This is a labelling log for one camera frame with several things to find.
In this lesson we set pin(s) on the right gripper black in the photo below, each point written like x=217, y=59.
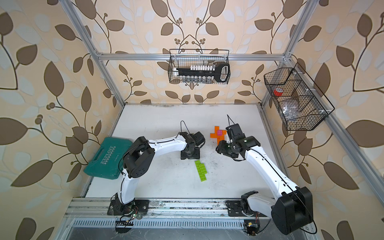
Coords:
x=221, y=148

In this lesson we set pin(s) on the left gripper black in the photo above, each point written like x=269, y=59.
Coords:
x=197, y=156

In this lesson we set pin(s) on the green brick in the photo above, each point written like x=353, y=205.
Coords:
x=203, y=169
x=202, y=177
x=197, y=163

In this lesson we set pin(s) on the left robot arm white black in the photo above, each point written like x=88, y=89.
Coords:
x=138, y=158

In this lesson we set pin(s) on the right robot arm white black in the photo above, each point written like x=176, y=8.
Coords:
x=291, y=207

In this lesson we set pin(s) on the green brick upside down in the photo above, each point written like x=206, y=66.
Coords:
x=203, y=169

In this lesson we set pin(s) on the socket set in basket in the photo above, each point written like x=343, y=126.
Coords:
x=217, y=73

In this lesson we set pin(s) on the clear plastic bag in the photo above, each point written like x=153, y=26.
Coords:
x=290, y=109

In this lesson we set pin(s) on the green plastic tool case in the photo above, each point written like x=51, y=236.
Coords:
x=107, y=162

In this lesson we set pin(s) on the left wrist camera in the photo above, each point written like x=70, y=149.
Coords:
x=199, y=139

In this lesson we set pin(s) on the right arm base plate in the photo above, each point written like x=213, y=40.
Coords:
x=248, y=208

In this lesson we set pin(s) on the back wire basket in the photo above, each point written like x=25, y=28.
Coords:
x=190, y=57

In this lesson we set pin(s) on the wire basket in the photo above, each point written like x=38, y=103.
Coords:
x=298, y=85
x=190, y=57

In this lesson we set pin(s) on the right wire basket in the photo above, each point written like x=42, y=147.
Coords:
x=298, y=85

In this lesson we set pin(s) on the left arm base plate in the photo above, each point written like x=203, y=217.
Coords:
x=116, y=208

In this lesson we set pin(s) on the aluminium front rail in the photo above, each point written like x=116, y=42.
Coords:
x=158, y=208

